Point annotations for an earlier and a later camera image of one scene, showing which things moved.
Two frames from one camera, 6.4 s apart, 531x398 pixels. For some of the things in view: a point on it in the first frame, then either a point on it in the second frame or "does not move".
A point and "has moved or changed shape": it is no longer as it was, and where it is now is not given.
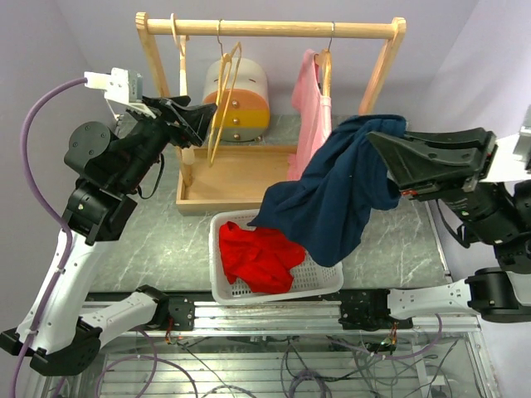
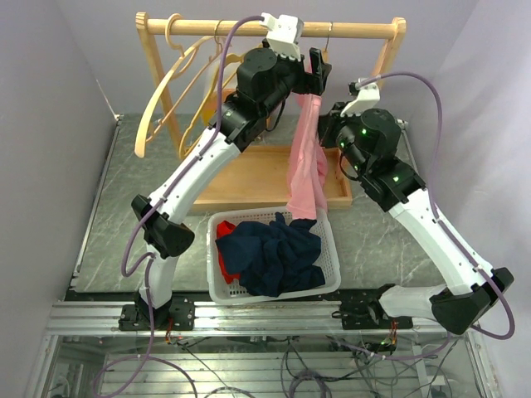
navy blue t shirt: (323, 211) → (273, 259)
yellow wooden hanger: (226, 80) has moved or changed shape
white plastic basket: (309, 278) does not move
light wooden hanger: (183, 152) → (182, 60)
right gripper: (422, 161) → (328, 123)
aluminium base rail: (304, 318) does not move
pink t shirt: (313, 115) does not move
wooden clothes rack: (246, 178) does not move
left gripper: (192, 122) → (311, 84)
